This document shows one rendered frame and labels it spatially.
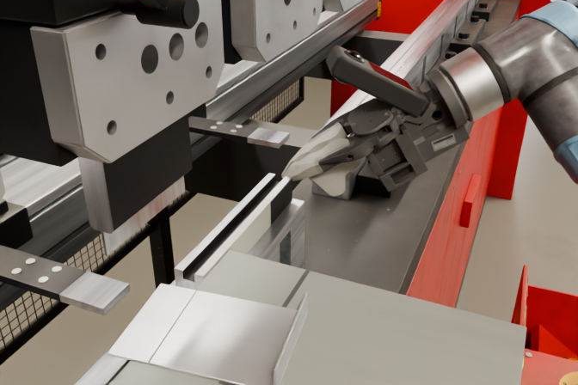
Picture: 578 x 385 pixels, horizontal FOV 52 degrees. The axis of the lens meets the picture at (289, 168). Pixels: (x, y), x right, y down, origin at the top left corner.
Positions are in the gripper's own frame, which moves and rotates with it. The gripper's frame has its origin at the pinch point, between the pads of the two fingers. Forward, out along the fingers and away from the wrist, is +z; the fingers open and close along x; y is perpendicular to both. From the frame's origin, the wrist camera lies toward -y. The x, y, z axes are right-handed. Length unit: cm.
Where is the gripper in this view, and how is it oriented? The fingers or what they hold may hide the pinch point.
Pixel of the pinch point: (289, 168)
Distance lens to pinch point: 69.5
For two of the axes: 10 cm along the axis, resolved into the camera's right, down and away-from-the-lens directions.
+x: -1.1, -4.6, 8.8
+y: 5.0, 7.4, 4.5
